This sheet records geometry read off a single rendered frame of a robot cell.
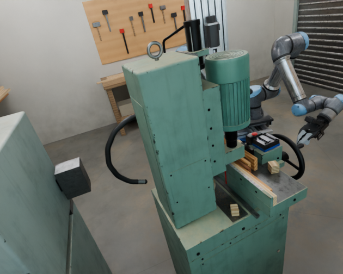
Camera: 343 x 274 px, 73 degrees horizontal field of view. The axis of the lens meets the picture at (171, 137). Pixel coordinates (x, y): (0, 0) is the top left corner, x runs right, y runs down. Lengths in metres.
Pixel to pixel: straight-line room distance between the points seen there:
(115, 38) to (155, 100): 3.37
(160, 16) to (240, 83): 3.39
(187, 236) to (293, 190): 0.50
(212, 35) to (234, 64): 0.81
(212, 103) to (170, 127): 0.21
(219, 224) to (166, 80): 0.68
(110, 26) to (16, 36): 1.31
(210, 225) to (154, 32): 3.55
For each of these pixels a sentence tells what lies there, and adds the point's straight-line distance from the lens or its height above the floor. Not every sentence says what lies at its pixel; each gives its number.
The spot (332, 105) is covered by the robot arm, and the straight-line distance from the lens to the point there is 1.54.
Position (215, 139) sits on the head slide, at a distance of 1.00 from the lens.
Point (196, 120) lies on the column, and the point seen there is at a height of 1.30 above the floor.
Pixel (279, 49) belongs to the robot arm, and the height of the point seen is 1.35.
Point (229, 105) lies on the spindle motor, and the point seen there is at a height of 1.28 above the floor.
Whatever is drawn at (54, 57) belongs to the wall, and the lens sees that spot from 4.13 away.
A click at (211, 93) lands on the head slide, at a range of 0.91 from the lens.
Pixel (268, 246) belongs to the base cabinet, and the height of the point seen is 0.50.
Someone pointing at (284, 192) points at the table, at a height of 0.90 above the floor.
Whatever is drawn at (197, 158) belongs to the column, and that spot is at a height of 1.13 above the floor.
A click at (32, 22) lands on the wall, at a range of 4.13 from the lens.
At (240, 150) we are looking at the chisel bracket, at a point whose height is 1.02.
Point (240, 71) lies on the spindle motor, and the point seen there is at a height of 1.42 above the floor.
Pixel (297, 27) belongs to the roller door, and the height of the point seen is 0.95.
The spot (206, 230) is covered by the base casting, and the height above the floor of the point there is 0.80.
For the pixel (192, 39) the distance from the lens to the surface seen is 0.89.
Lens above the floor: 1.68
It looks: 29 degrees down
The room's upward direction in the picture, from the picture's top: 12 degrees counter-clockwise
